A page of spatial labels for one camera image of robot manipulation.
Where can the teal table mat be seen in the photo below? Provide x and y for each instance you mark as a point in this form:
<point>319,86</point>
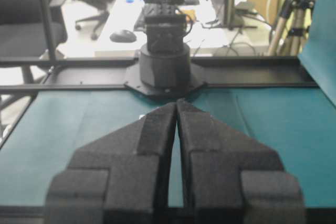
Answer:
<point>298,123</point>

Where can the camera tripod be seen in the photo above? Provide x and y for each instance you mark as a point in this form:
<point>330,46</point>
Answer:
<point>290,32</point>

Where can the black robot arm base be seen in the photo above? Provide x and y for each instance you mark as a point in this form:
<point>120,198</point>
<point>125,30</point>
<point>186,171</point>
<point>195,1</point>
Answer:
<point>165,58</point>

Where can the black computer mouse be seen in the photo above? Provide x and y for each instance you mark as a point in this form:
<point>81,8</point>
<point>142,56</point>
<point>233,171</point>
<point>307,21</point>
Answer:
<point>123,36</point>

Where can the right gripper black foam right finger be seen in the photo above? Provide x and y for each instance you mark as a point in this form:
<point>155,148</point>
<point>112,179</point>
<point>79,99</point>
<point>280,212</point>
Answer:
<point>230,177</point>

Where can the right gripper black foam left finger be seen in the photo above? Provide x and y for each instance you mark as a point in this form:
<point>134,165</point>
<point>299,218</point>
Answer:
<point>122,177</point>

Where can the white desk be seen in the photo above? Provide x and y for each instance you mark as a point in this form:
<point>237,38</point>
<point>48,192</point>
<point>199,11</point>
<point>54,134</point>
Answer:
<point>249,39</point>

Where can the black metal table frame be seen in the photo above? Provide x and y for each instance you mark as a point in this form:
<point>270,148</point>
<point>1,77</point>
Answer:
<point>219,73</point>

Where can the black office chair near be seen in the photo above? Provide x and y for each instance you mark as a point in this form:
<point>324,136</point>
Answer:
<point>22,30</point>

